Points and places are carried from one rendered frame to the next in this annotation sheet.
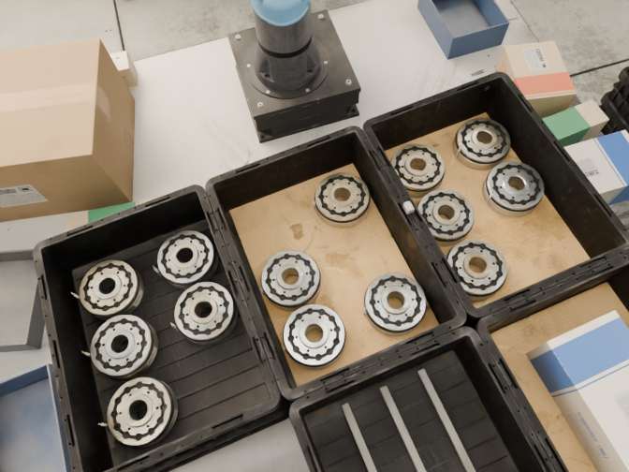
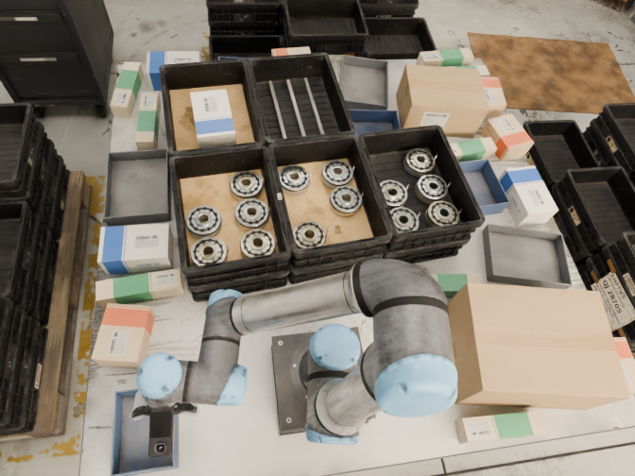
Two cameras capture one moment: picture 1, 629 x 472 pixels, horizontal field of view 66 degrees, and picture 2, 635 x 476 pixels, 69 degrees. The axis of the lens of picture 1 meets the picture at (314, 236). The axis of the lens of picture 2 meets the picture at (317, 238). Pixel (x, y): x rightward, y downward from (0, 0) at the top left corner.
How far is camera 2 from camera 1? 1.20 m
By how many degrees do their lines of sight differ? 54
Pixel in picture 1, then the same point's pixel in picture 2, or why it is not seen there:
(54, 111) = (501, 322)
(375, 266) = (297, 202)
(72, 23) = not seen: outside the picture
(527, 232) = (206, 201)
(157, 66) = (439, 442)
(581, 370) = (226, 121)
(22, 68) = (538, 369)
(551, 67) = (111, 331)
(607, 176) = (132, 233)
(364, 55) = (249, 411)
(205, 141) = not seen: hidden behind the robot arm
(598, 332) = (210, 131)
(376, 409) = not seen: hidden behind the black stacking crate
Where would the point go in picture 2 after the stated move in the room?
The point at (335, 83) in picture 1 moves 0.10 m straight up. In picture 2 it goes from (290, 344) to (292, 333)
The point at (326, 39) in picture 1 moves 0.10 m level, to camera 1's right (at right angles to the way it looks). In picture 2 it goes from (288, 392) to (250, 389)
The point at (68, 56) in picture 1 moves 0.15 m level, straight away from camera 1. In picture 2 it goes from (504, 374) to (540, 431)
